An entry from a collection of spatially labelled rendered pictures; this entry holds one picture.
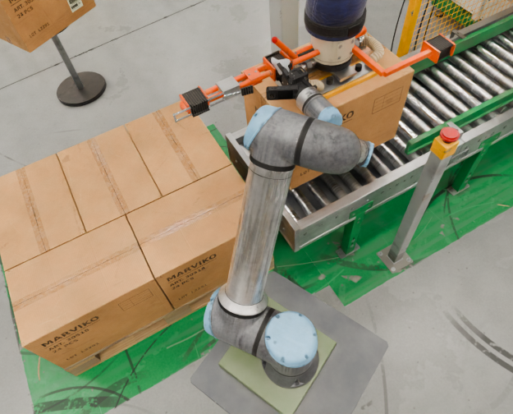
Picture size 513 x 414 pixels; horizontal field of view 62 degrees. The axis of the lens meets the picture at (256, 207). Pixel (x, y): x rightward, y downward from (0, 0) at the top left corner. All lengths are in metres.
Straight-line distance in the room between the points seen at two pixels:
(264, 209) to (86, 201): 1.41
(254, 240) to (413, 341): 1.50
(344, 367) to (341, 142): 0.85
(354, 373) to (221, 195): 1.06
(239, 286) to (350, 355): 0.55
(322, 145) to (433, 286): 1.74
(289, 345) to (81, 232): 1.31
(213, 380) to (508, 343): 1.60
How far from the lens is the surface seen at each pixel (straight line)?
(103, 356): 2.51
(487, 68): 2.96
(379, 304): 2.47
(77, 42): 4.42
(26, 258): 2.28
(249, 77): 1.64
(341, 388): 1.55
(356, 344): 1.59
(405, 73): 1.91
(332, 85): 1.78
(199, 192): 2.16
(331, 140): 0.97
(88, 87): 3.82
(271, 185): 1.02
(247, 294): 1.21
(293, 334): 1.25
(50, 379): 2.62
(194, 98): 1.58
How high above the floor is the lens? 2.26
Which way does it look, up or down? 56 degrees down
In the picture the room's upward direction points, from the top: 7 degrees counter-clockwise
